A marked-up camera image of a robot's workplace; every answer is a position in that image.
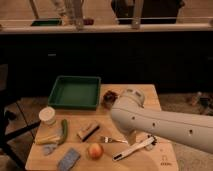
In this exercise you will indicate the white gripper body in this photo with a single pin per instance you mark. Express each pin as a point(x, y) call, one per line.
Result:
point(131, 138)

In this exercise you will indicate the wooden whiteboard eraser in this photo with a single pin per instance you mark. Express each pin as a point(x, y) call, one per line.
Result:
point(87, 131)

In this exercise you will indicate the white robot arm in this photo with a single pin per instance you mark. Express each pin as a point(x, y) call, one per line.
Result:
point(129, 116)

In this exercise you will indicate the green plastic tray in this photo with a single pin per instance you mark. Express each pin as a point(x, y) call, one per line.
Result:
point(75, 92)

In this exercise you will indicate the silver fork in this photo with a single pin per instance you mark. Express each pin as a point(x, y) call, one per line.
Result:
point(105, 139)

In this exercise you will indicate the red yellow apple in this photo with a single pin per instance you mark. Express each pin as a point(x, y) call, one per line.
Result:
point(95, 151)

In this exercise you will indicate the blue sponge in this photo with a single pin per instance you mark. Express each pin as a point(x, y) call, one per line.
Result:
point(68, 160)

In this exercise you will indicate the green cucumber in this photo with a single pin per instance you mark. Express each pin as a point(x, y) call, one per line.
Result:
point(64, 125)

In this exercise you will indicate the grey crumpled cloth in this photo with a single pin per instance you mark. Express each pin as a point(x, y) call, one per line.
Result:
point(49, 148)

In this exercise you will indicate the black chair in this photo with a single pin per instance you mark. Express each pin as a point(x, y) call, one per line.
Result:
point(7, 98)

